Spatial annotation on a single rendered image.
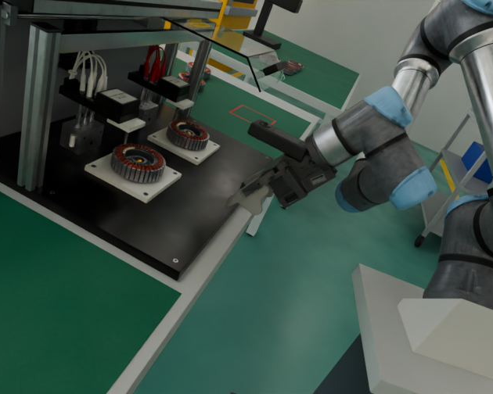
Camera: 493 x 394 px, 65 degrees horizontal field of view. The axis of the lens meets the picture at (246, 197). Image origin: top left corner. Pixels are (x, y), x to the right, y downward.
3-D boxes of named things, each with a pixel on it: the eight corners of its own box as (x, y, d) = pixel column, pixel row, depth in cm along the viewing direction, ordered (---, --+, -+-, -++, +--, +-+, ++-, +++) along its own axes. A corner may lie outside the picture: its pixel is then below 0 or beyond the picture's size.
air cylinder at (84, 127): (100, 145, 90) (105, 124, 88) (78, 155, 84) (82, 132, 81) (82, 136, 91) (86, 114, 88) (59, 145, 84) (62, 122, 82)
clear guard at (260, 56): (284, 79, 109) (293, 59, 106) (260, 92, 88) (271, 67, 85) (183, 31, 112) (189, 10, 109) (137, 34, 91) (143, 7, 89)
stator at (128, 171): (170, 172, 89) (175, 159, 87) (144, 191, 80) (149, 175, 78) (129, 151, 91) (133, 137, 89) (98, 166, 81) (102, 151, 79)
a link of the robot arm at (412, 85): (400, 34, 96) (318, 198, 80) (430, 3, 86) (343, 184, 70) (438, 60, 97) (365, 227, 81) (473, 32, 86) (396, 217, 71)
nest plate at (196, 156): (218, 148, 112) (220, 145, 112) (196, 165, 99) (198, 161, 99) (174, 126, 114) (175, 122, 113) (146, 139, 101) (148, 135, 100)
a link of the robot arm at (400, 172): (408, 201, 72) (378, 150, 74) (452, 185, 62) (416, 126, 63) (376, 220, 70) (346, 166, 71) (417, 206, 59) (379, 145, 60)
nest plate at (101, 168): (180, 177, 91) (181, 173, 91) (146, 203, 78) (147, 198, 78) (126, 149, 93) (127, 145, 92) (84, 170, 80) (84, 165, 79)
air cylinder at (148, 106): (154, 123, 111) (159, 105, 109) (140, 128, 105) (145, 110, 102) (139, 115, 112) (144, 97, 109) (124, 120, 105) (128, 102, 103)
